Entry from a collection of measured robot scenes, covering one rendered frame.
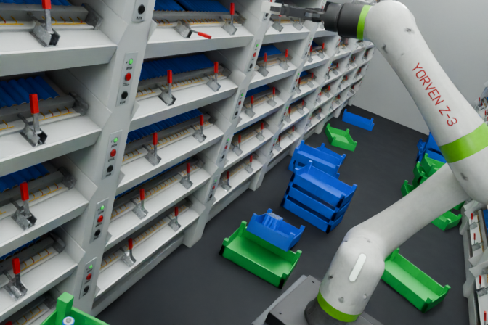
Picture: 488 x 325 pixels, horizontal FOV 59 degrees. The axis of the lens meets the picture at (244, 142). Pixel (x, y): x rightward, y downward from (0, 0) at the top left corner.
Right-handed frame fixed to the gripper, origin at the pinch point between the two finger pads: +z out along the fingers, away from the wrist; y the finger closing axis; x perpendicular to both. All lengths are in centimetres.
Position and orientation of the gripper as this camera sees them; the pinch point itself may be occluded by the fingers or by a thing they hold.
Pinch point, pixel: (273, 8)
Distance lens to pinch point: 133.4
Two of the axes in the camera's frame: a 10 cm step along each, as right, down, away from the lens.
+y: 4.2, -2.5, 8.7
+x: 1.3, -9.3, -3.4
